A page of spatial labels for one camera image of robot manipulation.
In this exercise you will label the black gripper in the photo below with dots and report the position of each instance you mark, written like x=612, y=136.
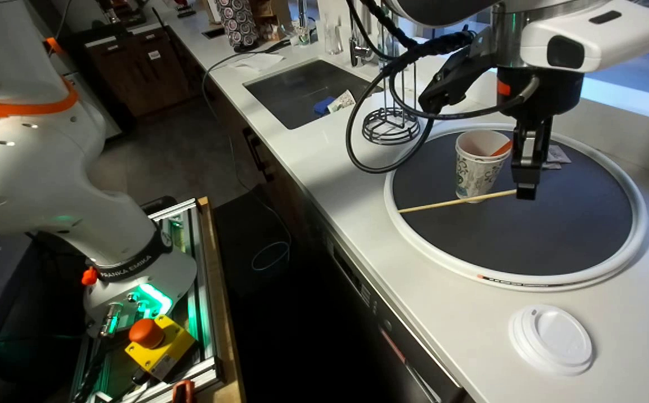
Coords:
x=552, y=93

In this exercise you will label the orange carrot-shaped object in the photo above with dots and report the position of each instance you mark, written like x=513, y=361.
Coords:
x=499, y=149

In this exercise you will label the thin wooden stick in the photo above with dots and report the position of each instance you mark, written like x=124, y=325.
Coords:
x=460, y=201

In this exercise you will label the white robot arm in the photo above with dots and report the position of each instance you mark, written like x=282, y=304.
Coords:
x=35, y=170

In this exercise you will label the patterned paper cup stack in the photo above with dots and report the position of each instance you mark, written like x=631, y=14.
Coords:
x=235, y=24

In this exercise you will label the round dark tray white rim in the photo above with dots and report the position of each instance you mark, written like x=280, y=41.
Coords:
x=534, y=236

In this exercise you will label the chrome kitchen faucet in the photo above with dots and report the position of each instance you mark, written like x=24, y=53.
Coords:
x=359, y=53

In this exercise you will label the black dishwasher front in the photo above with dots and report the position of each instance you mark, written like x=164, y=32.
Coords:
x=371, y=298

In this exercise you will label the blue sponge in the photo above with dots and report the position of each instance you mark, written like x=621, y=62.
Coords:
x=320, y=107

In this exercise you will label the stainless steel sink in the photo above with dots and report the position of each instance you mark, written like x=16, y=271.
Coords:
x=288, y=90

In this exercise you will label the brown wooden cabinet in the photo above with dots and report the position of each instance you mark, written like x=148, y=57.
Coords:
x=142, y=71

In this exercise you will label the yellow emergency stop box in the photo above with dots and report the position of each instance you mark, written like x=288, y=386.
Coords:
x=158, y=343

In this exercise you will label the aluminium frame robot cart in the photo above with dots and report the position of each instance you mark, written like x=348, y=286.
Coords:
x=215, y=298

